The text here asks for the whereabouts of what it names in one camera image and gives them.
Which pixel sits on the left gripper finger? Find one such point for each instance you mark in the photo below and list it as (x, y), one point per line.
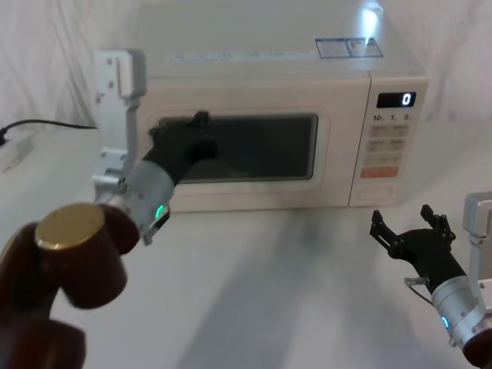
(200, 120)
(159, 128)

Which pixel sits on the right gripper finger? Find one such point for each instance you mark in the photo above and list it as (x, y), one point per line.
(384, 230)
(438, 223)

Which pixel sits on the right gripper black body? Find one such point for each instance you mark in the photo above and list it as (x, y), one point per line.
(426, 257)

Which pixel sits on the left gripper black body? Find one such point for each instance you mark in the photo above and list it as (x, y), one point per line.
(180, 151)

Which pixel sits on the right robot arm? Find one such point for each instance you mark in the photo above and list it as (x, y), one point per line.
(459, 303)

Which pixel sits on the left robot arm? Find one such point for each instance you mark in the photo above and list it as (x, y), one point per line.
(80, 253)

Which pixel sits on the cream microwave oven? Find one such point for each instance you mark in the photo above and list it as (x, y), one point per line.
(246, 88)

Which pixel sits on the oven control panel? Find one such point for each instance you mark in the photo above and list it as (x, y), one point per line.
(388, 146)

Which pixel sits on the white curtain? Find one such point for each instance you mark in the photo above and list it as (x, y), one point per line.
(46, 57)

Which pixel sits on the white power strip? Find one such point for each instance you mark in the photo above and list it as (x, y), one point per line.
(17, 151)

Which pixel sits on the white table cloth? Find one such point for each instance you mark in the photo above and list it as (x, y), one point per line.
(250, 292)

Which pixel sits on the blue white sticker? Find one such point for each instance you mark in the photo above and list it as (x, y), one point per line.
(348, 48)

